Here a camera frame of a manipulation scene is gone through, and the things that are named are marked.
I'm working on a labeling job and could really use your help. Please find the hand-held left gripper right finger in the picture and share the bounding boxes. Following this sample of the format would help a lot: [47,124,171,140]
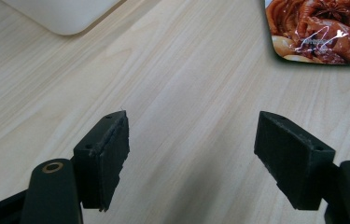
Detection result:
[253,110,337,211]

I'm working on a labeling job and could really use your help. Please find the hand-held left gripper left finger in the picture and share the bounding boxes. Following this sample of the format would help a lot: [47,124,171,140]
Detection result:
[73,109,131,213]

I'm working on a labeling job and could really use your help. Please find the braised meat snack packet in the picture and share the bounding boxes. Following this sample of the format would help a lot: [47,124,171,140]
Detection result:
[264,0,350,66]

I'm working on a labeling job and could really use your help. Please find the white plastic container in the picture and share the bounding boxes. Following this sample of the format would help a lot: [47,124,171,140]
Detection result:
[0,0,124,36]

